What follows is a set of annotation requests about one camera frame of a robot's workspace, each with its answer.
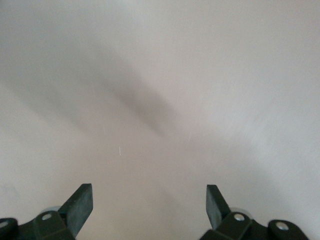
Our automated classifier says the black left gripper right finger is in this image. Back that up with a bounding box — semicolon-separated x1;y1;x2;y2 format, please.
199;184;253;240

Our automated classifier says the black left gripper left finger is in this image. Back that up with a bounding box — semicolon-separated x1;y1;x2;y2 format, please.
16;183;94;240

